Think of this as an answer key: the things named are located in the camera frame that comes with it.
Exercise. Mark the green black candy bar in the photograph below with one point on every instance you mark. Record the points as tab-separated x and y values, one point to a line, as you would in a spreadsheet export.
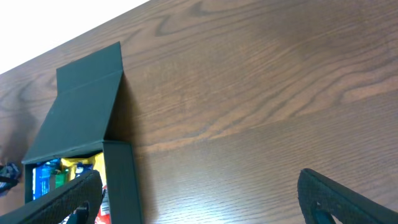
58	178

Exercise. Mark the yellow snack packet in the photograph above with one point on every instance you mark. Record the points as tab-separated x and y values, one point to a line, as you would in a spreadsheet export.
78	166

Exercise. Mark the dark blue chocolate bar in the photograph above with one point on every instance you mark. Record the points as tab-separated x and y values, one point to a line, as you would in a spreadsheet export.
10	175

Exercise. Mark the red snack packet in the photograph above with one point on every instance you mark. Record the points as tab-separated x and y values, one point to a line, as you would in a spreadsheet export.
103	216

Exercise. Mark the blue cookie pack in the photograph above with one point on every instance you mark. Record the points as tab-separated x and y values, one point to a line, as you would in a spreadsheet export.
43	174

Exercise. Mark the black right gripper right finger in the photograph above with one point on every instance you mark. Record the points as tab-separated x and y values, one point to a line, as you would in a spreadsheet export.
323	200

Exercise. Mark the black box with lid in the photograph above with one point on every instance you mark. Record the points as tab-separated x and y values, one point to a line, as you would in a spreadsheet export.
77	125

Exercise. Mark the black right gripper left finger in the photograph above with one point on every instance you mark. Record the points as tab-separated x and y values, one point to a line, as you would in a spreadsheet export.
79	200

